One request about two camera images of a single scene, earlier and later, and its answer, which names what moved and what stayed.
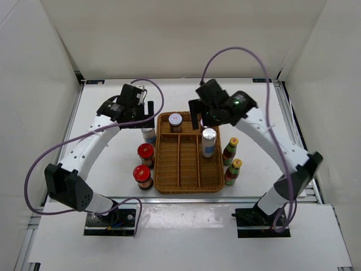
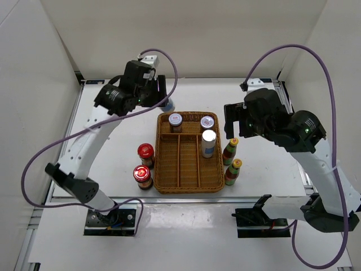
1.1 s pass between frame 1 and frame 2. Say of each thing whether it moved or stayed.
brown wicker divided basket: stayed
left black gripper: moved
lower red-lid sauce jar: stayed
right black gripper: moved
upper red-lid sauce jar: stayed
